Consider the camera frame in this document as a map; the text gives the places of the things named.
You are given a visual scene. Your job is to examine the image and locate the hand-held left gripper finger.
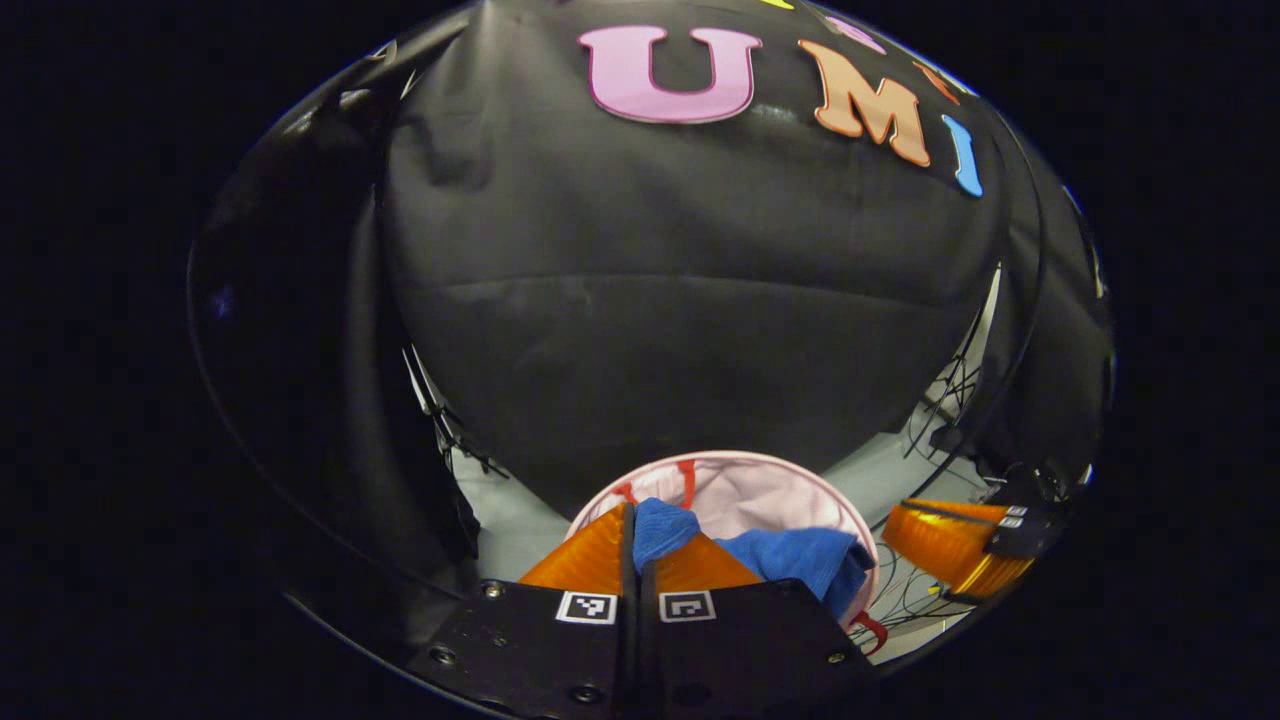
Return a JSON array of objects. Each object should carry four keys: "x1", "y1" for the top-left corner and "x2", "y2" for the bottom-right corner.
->
[
  {"x1": 640, "y1": 532, "x2": 881, "y2": 720},
  {"x1": 405, "y1": 503, "x2": 641, "y2": 720}
]

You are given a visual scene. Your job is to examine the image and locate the blue corduroy shirt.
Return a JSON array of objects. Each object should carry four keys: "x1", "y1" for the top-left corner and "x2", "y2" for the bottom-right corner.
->
[{"x1": 632, "y1": 497, "x2": 876, "y2": 623}]

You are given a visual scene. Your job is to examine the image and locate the pink laundry hamper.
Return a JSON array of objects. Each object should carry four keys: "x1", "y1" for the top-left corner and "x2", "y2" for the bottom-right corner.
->
[{"x1": 565, "y1": 450, "x2": 889, "y2": 656}]

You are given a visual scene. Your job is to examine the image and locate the black backdrop cloth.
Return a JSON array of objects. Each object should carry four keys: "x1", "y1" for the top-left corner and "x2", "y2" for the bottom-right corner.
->
[{"x1": 188, "y1": 0, "x2": 1116, "y2": 641}]

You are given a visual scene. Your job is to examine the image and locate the black cable bundle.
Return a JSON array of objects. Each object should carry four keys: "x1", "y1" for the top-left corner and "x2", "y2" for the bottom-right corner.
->
[
  {"x1": 900, "y1": 340, "x2": 1001, "y2": 481},
  {"x1": 403, "y1": 345, "x2": 506, "y2": 479}
]

